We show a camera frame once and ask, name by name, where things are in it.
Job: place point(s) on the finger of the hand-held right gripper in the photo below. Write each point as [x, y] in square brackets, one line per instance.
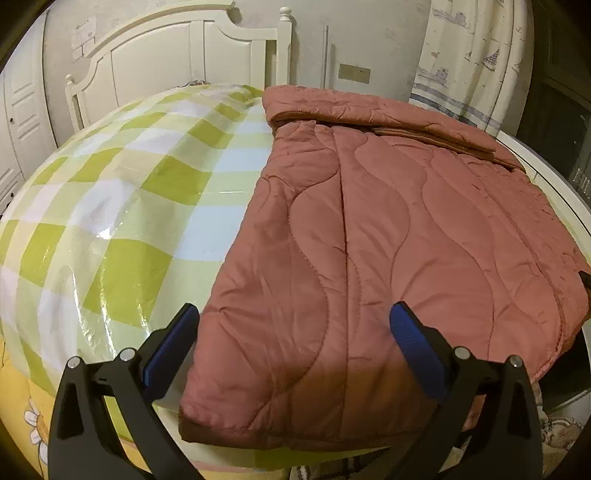
[586, 280]

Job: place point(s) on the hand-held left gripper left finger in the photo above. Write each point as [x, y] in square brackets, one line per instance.
[171, 341]

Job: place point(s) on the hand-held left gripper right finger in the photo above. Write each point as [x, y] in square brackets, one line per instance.
[415, 346]

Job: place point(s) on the red-brown quilted jacket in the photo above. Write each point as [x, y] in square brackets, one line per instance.
[392, 221]

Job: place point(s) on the green checked plastic-covered quilt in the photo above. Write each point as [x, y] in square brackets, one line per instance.
[138, 194]

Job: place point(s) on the patterned floor rug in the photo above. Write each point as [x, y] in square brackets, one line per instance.
[561, 438]

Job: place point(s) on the yellow floral bedsheet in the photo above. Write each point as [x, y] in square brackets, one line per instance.
[27, 415]

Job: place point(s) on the dark window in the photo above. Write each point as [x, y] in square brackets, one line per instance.
[563, 92]

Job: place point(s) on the boat print curtain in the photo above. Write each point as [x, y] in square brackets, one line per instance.
[466, 60]

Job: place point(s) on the white wardrobe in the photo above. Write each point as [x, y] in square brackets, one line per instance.
[27, 115]

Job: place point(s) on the white wooden headboard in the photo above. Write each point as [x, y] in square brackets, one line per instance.
[175, 50]

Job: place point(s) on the thin white pole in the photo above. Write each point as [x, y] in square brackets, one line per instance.
[325, 55]

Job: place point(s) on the gold wall switch panel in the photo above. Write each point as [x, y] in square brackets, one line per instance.
[354, 74]

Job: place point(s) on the wall papers and switches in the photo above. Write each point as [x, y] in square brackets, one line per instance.
[84, 37]

